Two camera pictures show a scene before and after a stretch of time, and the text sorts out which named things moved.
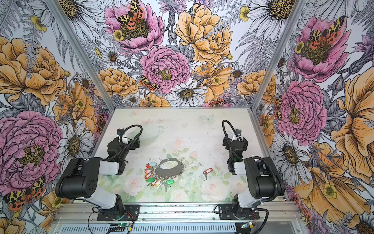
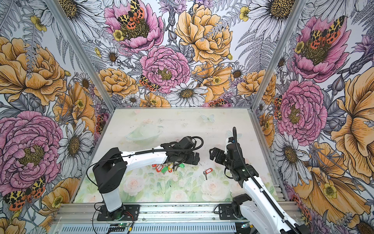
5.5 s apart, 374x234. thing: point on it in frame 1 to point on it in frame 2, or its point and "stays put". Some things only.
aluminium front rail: x=205 y=212 stays put
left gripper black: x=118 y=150 to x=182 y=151
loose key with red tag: x=207 y=171 stays put
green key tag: x=170 y=182 to x=164 y=169
